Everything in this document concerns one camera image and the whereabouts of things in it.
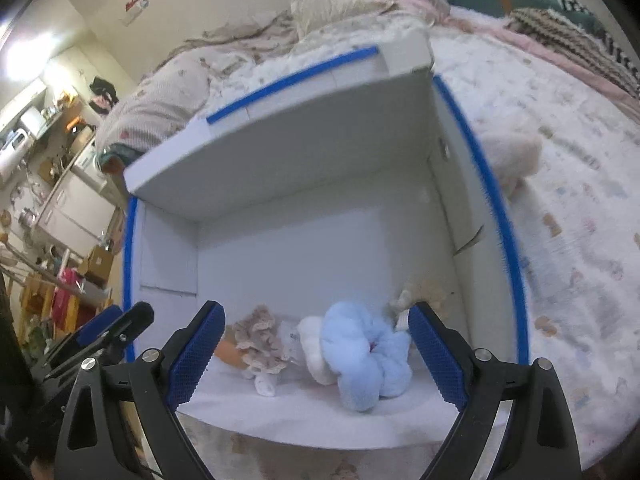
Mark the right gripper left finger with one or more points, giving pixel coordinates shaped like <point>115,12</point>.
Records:
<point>162,379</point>

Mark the black white striped cloth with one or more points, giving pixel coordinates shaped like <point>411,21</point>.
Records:
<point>611,46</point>

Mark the cardboard box on floor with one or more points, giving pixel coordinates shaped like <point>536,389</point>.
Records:
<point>97,267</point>

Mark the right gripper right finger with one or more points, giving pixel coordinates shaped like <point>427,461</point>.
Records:
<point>474,381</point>

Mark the white fluffy sock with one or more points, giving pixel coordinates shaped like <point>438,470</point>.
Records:
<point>302,346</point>

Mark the white box blue edges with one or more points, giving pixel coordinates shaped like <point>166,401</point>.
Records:
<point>342,182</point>

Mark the white kitchen cabinet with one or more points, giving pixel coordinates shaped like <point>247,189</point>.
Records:
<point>74,216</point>

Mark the beige pillow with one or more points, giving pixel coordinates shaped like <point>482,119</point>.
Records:
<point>311,15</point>

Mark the light blue fluffy sock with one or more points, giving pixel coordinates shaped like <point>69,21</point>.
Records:
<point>368,357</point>

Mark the orange soft item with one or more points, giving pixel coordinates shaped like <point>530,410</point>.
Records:
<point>230,355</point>

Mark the patterned white bed sheet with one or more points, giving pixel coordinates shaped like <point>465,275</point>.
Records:
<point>576,219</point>

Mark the beige crumpled duvet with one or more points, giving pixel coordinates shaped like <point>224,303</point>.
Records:
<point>167,98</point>

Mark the yellow wooden rack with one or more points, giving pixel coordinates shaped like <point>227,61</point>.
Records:
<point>42,300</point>

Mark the cream fluffy blanket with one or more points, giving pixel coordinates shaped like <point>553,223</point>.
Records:
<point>512,147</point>

